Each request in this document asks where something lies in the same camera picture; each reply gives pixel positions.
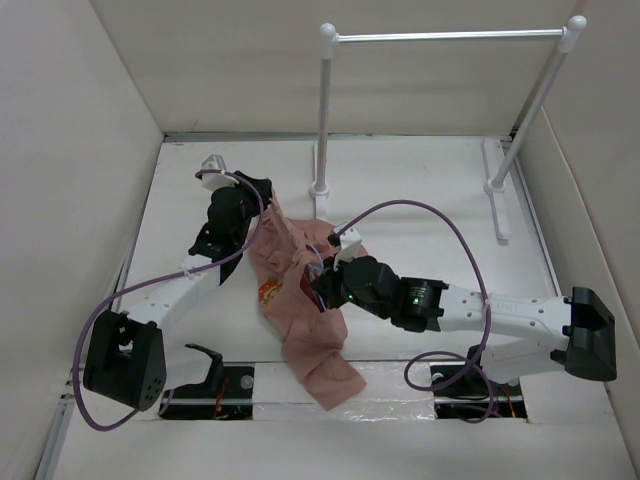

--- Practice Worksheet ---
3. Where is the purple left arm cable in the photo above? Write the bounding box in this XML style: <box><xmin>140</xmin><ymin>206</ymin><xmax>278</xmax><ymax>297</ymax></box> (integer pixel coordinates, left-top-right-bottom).
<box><xmin>71</xmin><ymin>168</ymin><xmax>274</xmax><ymax>431</ymax></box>

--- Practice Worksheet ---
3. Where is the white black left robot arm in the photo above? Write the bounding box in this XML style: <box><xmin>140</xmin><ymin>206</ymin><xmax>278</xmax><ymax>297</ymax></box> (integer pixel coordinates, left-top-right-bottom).
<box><xmin>76</xmin><ymin>169</ymin><xmax>272</xmax><ymax>412</ymax></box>

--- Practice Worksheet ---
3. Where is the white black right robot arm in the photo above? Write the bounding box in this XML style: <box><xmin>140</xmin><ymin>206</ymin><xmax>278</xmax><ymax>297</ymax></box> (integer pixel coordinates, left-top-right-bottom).
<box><xmin>311</xmin><ymin>256</ymin><xmax>617</xmax><ymax>393</ymax></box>

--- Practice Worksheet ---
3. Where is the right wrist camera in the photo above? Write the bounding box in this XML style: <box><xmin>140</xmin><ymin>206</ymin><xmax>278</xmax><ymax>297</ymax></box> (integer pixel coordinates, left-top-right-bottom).
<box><xmin>328</xmin><ymin>225</ymin><xmax>362</xmax><ymax>271</ymax></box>

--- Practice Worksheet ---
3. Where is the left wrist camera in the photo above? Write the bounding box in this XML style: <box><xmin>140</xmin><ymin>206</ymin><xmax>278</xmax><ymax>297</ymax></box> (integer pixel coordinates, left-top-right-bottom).
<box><xmin>200</xmin><ymin>154</ymin><xmax>236</xmax><ymax>192</ymax></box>

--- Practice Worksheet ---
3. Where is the white clothes rack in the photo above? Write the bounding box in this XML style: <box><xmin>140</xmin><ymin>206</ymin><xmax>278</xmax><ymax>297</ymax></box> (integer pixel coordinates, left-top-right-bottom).
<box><xmin>305</xmin><ymin>14</ymin><xmax>588</xmax><ymax>246</ymax></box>

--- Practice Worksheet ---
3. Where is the pink printed t shirt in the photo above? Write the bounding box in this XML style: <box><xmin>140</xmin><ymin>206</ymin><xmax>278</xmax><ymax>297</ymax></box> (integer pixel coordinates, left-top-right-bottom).
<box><xmin>249</xmin><ymin>198</ymin><xmax>366</xmax><ymax>411</ymax></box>

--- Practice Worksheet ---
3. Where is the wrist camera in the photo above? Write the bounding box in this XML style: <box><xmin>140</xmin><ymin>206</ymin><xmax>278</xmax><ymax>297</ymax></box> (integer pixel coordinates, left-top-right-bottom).
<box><xmin>328</xmin><ymin>225</ymin><xmax>362</xmax><ymax>271</ymax></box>
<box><xmin>200</xmin><ymin>154</ymin><xmax>236</xmax><ymax>192</ymax></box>

